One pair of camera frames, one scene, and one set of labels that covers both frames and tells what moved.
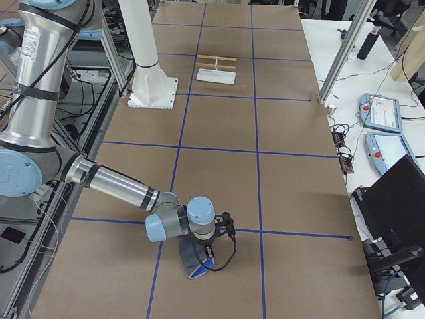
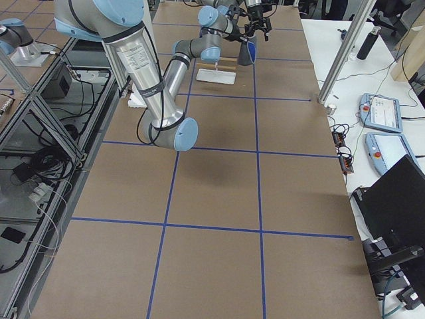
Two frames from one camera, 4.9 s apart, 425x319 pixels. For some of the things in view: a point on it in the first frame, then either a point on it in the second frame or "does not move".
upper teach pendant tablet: (380, 112) does not move
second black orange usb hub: (339, 139) does not move
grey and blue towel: (193, 256) to (247, 55)
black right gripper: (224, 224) to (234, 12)
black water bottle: (368, 43) does not move
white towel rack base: (216, 76) does not move
